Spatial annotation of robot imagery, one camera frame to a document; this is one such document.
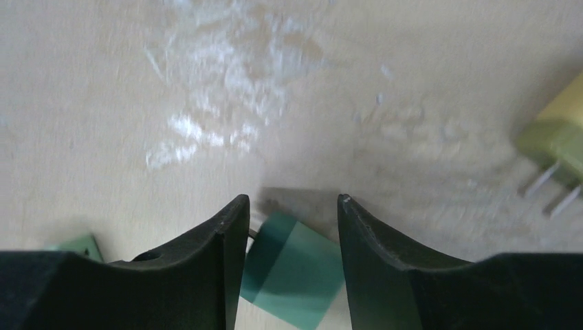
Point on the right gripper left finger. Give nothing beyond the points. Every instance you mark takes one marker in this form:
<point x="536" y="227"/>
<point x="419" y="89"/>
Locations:
<point x="190" y="282"/>

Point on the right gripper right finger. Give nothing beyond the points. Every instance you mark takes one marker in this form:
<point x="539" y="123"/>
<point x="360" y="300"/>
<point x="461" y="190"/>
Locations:
<point x="395" y="282"/>

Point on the green charger plug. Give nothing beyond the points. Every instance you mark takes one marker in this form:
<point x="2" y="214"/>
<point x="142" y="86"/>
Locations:
<point x="292" y="272"/>

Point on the yellow charger plug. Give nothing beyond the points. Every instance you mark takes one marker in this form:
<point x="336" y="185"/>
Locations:
<point x="553" y="141"/>

